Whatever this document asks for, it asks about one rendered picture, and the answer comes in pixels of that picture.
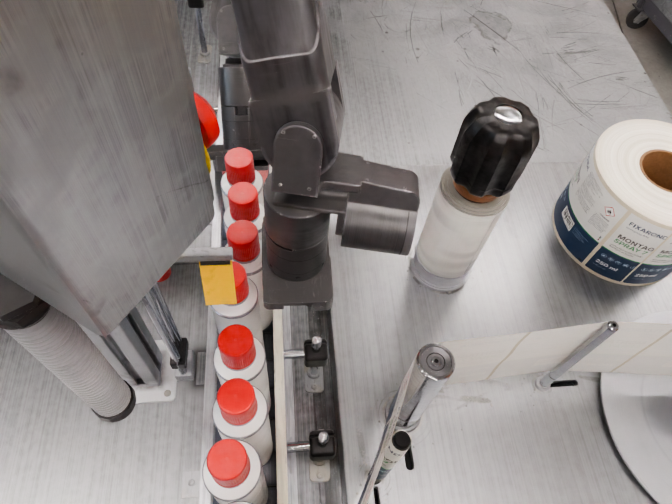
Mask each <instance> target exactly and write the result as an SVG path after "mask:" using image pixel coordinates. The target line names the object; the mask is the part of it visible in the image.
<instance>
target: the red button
mask: <svg viewBox="0 0 672 504"><path fill-rule="evenodd" d="M193 93H194V98H195V103H196V108H197V113H198V118H199V123H200V128H201V133H202V138H203V143H204V145H205V147H206V149H208V148H209V147H210V146H211V145H212V144H213V143H214V142H215V141H216V140H217V139H218V138H219V135H220V128H219V124H218V120H217V117H216V114H215V112H214V110H213V108H212V106H211V105H210V104H209V103H208V101H207V100H206V99H205V98H203V97H202V96H201V95H199V94H198V93H196V92H194V91H193Z"/></svg>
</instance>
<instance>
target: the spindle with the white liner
mask: <svg viewBox="0 0 672 504"><path fill-rule="evenodd" d="M539 140H540V128H539V122H538V119H537V118H536V117H535V116H534V115H533V114H532V113H531V111H530V108H529V107H528V106H527V105H525V104H524V103H522V102H520V101H514V100H510V99H508V98H506V97H501V96H498V97H493V98H491V99H490V100H489V101H484V102H480V103H478V104H477V105H476V106H474V107H473V108H472V109H471V110H470V111H469V112H468V113H467V115H466V116H465V118H464V120H463V122H462V125H461V128H460V130H459V133H458V136H457V139H456V141H455V144H454V147H453V150H452V152H451V155H450V159H451V162H452V165H451V166H450V167H449V168H447V169H446V170H445V171H444V173H443V174H442V176H441V179H440V183H439V186H438V189H437V191H436V194H435V196H434V199H433V202H432V206H431V209H430V211H429V213H428V216H427V219H426V222H425V225H424V228H423V230H422V232H421V235H420V237H419V239H418V241H417V243H416V246H415V249H414V250H413V252H412V255H411V259H410V264H411V269H412V272H413V274H414V275H415V277H416V278H417V279H418V280H419V281H420V282H421V283H422V284H423V285H425V286H426V287H428V288H430V289H433V290H437V291H452V290H455V289H458V288H459V287H461V286H462V285H463V284H464V283H465V282H466V281H467V279H468V278H469V275H470V272H471V270H472V269H473V267H474V265H475V261H476V259H477V258H478V256H479V254H480V252H481V250H482V248H483V247H484V245H485V243H486V242H487V240H488V238H489V236H490V234H491V232H492V230H493V229H494V227H495V225H496V224H497V222H498V220H499V218H500V216H501V214H502V212H503V210H504V209H505V207H506V206H507V204H508V202H509V199H510V191H512V189H513V187H514V186H515V184H516V182H517V180H518V179H519V178H520V176H521V174H522V173H523V171H524V169H525V167H526V166H527V164H528V162H529V160H530V158H531V157H532V155H533V153H534V151H535V149H536V147H537V146H538V143H539Z"/></svg>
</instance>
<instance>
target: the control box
mask: <svg viewBox="0 0 672 504"><path fill-rule="evenodd" d="M210 172H211V162H210V158H209V154H208V152H207V149H206V147H205V145H204V143H203V138H202V133H201V128H200V123H199V118H198V113H197V108H196V103H195V98H194V93H193V88H192V83H191V78H190V73H189V68H188V63H187V58H186V53H185V48H184V43H183V38H182V33H181V28H180V23H179V18H178V14H177V9H176V4H175V0H0V273H1V274H3V275H4V276H6V277H7V278H9V279H11V280H12V281H14V282H15V283H17V284H18V285H20V286H21V287H23V288H25V289H26V290H28V291H29V292H31V293H32V294H34V295H35V296H37V297H39V298H40V299H42V300H43V301H45V302H46V303H48V304H50V305H51V306H53V307H54V308H56V309H57V310H59V311H60V312H62V313H64V314H65V315H67V316H68V317H70V318H71V319H73V320H75V321H76V322H78V323H79V324H81V325H82V326H84V327H85V328H87V329H89V330H90V331H92V332H93V333H95V334H96V335H101V336H107V335H109V334H110V333H111V332H112V331H113V330H114V329H115V328H116V327H117V326H118V325H119V324H120V322H121V321H122V320H123V319H124V318H125V317H126V316H127V315H128V314H129V312H130V311H131V310H132V309H133V308H134V307H135V306H136V305H137V304H138V302H139V301H140V300H141V299H142V298H143V297H144V296H145V295H146V294H147V292H148V291H149V290H150V289H151V288H152V287H153V286H154V285H155V284H156V283H157V281H158V280H159V279H160V278H161V277H162V276H163V275H164V274H165V273H166V271H167V270H168V269H169V268H170V267H171V266H172V265H173V264H174V263H175V261H176V260H177V259H178V258H179V257H180V256H181V255H182V254H183V253H184V251H185V250H186V249H187V248H188V247H189V246H190V245H191V244H192V243H193V242H194V240H195V239H196V238H197V237H198V236H199V235H200V234H201V233H202V232H203V230H204V229H205V228H206V227H207V226H208V225H209V224H210V223H211V222H212V220H213V218H214V215H215V210H214V205H213V201H214V199H215V198H214V193H213V188H212V183H211V178H210Z"/></svg>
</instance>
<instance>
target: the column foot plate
mask: <svg viewBox="0 0 672 504"><path fill-rule="evenodd" d="M155 342H156V344H157V346H158V347H159V349H160V351H161V353H162V355H163V358H162V369H161V380H160V385H159V386H146V387H132V388H133V389H134V390H135V395H136V403H135V404H139V403H155V402H170V401H173V400H174V399H175V398H176V389H177V380H176V378H175V376H174V374H175V369H172V368H171V366H170V354H169V352H168V350H167V348H166V346H165V344H164V342H163V340H155Z"/></svg>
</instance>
